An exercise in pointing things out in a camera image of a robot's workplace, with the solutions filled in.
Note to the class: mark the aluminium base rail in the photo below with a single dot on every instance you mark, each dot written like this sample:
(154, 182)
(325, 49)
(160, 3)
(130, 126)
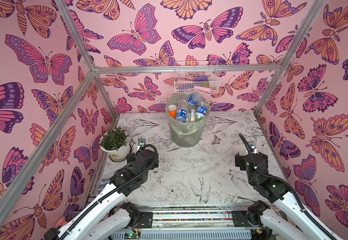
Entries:
(190, 223)

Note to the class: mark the orange label bottle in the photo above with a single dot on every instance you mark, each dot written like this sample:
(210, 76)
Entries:
(172, 110)

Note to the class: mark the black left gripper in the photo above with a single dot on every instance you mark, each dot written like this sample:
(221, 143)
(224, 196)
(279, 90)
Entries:
(131, 158)

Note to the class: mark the blue cap bottle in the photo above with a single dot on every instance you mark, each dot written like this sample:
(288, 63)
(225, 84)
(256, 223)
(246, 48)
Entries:
(182, 111)

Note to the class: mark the grey mesh waste bin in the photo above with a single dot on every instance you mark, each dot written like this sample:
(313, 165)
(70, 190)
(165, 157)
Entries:
(186, 134)

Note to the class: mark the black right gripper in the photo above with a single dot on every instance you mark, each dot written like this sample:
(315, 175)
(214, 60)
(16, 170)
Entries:
(245, 160)

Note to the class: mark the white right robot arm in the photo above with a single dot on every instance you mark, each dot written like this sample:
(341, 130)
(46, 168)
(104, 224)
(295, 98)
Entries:
(305, 226)

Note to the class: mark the yellow label small bottle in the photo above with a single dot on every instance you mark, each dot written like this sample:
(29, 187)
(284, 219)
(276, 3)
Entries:
(193, 115)

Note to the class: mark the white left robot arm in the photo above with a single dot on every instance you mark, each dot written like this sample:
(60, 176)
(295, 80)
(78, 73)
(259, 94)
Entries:
(89, 223)

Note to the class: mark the white wire wall basket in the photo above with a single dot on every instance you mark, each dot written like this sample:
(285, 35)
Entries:
(191, 78)

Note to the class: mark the potted green plant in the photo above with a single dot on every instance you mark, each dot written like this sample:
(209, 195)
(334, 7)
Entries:
(115, 143)

